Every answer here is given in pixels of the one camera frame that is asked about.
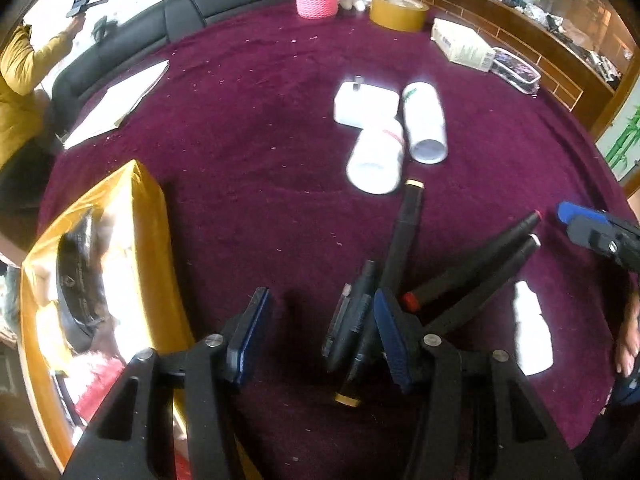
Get black marker red cap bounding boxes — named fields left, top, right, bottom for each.
left=400, top=210, right=542, bottom=313

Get black marker yellow cap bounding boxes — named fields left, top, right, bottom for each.
left=335, top=179, right=424, bottom=408

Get black marker pink cap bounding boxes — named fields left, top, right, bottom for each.
left=424, top=234, right=540, bottom=337

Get black pen with clip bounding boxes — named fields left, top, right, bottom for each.
left=321, top=260, right=378, bottom=374

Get white dropper bottle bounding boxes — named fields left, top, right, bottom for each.
left=512, top=281, right=553, bottom=376

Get red foil pouch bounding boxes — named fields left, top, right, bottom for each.
left=63, top=351, right=192, bottom=480

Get white bottle red stripe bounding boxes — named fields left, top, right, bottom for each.
left=346, top=118, right=405, bottom=195

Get person's right hand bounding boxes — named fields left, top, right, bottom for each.
left=615, top=292, right=639, bottom=377

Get yellow storage box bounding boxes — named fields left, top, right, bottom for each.
left=18, top=159, right=262, bottom=480

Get clear plastic container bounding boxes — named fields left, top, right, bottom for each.
left=490, top=47, right=541, bottom=96

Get white pill bottle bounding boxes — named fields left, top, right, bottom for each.
left=401, top=81, right=448, bottom=165

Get wooden shelf cabinet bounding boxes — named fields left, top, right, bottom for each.
left=419, top=0, right=639, bottom=140

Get beige paper box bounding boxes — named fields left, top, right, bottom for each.
left=431, top=18, right=495, bottom=73

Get white charger adapter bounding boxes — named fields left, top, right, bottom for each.
left=333, top=77, right=400, bottom=129

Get white notebook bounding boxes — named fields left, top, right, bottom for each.
left=63, top=60, right=169, bottom=150

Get yellow tape roll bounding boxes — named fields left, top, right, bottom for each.
left=369, top=0, right=428, bottom=32

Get person in yellow jacket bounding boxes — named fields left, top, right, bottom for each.
left=1, top=13, right=86, bottom=248

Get black clamps on headboard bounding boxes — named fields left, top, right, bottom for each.
left=91, top=15, right=118, bottom=44

